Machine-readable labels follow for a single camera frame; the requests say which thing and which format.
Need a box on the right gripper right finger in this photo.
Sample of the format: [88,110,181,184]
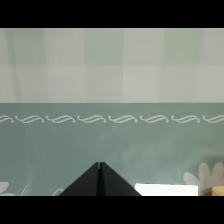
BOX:
[99,161,142,197]

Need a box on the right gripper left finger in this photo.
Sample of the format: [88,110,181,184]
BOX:
[59,161,101,197]

